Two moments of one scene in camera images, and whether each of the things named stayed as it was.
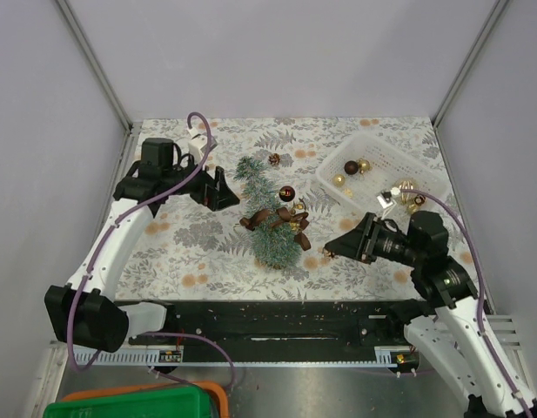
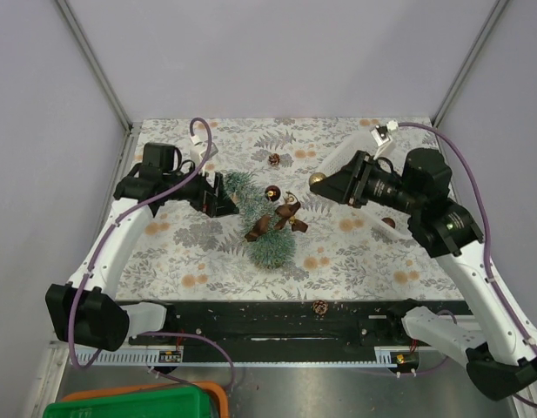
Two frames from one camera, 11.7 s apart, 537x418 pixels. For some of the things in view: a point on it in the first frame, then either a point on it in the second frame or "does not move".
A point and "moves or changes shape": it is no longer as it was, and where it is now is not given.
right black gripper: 359,241 -> 347,185
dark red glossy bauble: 286,193 -> 272,192
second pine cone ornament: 274,158 does not move
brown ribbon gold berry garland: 293,219 moves or changes shape
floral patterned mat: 271,246 does not move
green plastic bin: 188,402 does not move
